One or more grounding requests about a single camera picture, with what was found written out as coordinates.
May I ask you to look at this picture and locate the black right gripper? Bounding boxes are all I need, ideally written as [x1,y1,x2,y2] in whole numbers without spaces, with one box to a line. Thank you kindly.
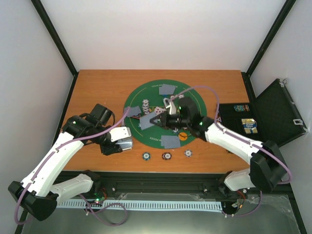
[150,111,190,131]

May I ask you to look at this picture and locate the blue backed card deck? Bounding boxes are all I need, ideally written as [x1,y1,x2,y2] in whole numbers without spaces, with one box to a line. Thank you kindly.
[117,138,133,151]

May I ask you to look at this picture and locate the spread row of chips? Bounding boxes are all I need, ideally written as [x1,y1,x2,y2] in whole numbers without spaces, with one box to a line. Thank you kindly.
[142,99,150,115]

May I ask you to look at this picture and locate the orange black chip stack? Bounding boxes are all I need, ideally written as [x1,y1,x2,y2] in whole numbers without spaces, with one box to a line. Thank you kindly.
[162,152,172,160]

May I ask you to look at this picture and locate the green blue chip stack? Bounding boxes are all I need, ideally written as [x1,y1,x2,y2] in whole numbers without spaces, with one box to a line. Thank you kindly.
[142,152,151,160]

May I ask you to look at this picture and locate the purple white chip stack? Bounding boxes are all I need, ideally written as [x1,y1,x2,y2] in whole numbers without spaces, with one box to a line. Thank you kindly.
[184,149,193,157]

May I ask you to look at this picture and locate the face up red card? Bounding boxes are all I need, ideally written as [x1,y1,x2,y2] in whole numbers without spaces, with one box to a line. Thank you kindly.
[154,106,166,115]

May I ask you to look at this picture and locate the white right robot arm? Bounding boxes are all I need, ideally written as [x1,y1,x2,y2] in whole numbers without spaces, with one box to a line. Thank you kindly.
[150,97,290,193]

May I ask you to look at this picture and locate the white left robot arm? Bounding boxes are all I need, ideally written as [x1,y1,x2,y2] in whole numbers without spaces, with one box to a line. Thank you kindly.
[8,104,131,225]

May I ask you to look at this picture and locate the green round poker mat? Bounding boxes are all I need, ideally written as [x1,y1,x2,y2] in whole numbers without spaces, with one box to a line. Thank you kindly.
[124,79,195,149]

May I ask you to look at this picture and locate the orange big blind button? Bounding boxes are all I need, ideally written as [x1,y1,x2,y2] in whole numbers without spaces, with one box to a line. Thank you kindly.
[178,132,188,141]

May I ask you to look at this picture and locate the multicolour chips in case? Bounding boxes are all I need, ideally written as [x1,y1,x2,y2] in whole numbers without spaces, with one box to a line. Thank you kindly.
[234,104,250,112]

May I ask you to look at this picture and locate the gold blue card pack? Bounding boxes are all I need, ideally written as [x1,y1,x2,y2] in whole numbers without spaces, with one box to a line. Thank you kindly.
[241,118,258,134]

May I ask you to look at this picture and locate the black chip carrying case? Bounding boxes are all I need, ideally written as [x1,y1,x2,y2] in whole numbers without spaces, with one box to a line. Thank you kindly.
[217,79,308,147]

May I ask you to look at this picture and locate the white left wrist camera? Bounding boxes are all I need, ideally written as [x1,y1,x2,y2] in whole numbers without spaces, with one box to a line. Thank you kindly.
[109,127,132,142]

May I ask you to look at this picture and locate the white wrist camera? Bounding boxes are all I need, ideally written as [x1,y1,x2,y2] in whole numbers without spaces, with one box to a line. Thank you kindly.
[109,127,132,142]
[163,98,176,115]

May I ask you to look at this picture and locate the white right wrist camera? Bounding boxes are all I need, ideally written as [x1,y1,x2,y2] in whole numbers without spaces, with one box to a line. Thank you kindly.
[163,98,176,115]

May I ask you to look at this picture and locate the black front frame rail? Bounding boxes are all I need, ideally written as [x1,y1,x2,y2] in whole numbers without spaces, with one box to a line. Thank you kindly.
[62,171,292,195]

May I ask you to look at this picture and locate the light blue cable duct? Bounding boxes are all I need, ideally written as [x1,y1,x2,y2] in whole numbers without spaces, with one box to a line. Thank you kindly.
[57,198,224,212]

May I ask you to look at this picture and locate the black frame post left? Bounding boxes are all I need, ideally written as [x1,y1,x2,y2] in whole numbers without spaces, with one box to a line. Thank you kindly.
[30,0,78,76]

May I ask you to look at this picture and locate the black frame post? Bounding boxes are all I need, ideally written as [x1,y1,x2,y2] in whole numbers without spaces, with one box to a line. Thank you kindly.
[30,0,78,76]
[246,0,297,76]

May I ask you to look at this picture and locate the black frame post right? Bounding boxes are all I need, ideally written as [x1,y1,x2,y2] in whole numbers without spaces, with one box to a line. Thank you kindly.
[246,0,297,76]

